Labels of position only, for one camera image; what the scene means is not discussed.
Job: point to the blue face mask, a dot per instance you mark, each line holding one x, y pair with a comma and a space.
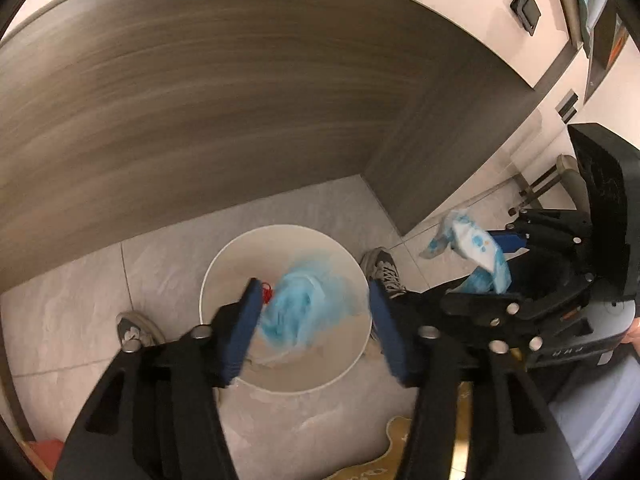
300, 307

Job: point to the small black wall plate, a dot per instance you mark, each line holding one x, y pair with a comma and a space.
568, 105

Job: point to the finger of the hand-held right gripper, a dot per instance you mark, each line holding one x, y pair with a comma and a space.
550, 230
480, 305

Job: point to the white round bin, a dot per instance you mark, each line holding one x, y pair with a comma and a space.
230, 265

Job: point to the person's grey sneaker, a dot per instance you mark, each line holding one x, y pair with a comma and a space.
385, 270
135, 330

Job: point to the person's right grey sneaker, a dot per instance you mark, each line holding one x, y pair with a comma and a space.
385, 270

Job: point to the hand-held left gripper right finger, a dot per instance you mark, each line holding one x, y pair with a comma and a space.
387, 332

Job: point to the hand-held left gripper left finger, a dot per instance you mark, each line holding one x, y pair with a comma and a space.
245, 327

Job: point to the dark framed picture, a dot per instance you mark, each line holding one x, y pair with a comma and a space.
605, 45

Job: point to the metal stool frame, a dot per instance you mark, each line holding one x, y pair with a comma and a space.
555, 177

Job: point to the person's right hand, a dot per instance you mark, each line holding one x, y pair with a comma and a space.
634, 332

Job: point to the person's left grey sneaker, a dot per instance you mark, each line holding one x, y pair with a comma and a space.
135, 330

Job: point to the red box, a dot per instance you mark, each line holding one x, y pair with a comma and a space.
45, 455

